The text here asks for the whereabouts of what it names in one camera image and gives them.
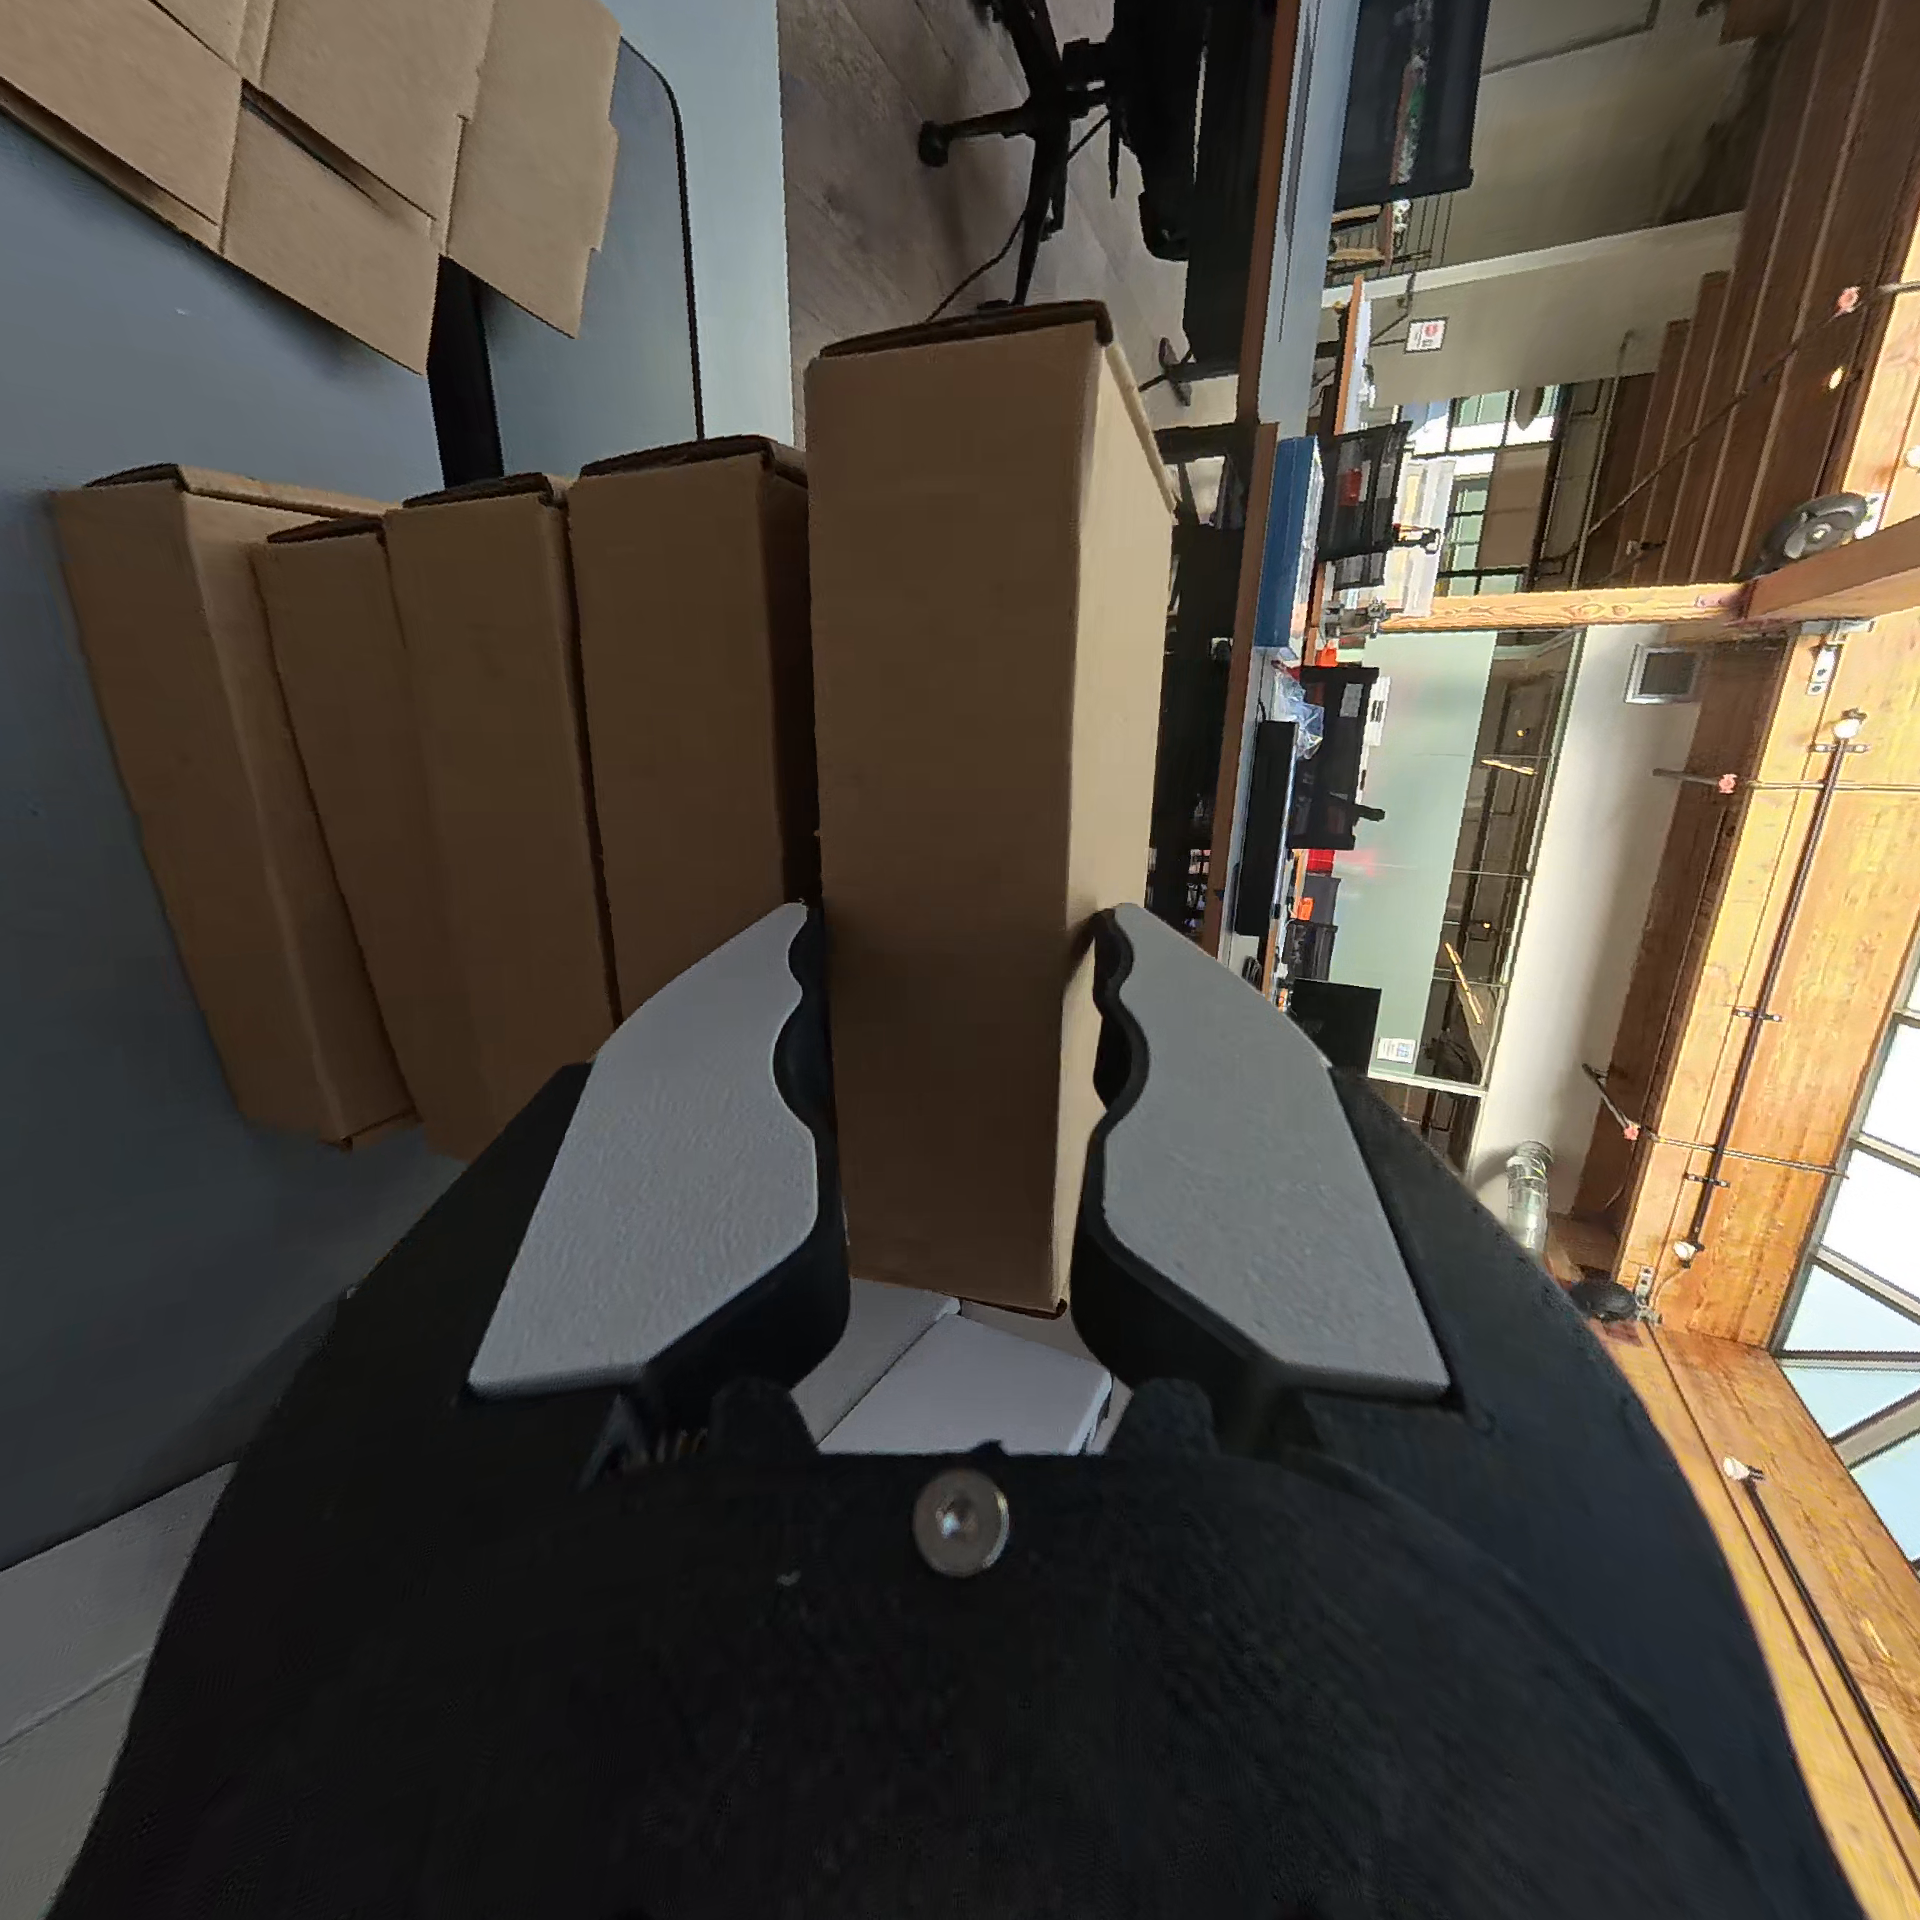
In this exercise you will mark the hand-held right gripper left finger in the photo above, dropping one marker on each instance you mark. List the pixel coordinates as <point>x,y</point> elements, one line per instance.
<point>660,1169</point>

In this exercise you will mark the black monitor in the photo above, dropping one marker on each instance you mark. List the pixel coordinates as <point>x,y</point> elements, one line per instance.
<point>1335,1023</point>

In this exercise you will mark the round black ceiling fixture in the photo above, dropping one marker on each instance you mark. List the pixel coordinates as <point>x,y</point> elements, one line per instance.
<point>1811,534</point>

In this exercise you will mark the black office chair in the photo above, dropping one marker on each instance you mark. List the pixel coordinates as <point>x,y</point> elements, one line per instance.
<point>1080,74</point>

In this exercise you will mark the large dark wall screen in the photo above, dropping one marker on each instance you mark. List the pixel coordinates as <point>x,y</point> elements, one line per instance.
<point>1409,89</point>

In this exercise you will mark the black mesh organizer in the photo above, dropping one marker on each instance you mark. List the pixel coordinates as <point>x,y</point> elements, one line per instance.
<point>1371,503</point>

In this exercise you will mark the stack of white boxes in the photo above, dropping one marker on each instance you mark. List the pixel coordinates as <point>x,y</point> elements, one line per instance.
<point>974,1381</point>

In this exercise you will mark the flat brown cardboard sheet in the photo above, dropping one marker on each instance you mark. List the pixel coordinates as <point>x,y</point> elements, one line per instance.
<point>346,133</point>

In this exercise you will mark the brown cardboard mailer box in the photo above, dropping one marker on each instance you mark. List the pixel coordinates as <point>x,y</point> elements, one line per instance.
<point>960,750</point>
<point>194,780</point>
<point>369,780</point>
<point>512,780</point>
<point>705,720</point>

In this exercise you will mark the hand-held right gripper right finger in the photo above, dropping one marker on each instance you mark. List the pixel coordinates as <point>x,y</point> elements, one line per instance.
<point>1261,1201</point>

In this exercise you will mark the silver ventilation duct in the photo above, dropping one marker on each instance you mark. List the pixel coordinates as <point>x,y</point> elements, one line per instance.
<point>1531,1197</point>

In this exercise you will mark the grey wall vent plate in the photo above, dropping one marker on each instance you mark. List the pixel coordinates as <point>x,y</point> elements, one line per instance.
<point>1660,675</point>

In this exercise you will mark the black dome fixture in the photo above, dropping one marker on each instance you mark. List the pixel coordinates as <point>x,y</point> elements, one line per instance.
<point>1607,1298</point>

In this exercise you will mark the blue panel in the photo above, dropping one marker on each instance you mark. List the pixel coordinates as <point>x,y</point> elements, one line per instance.
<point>1288,540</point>

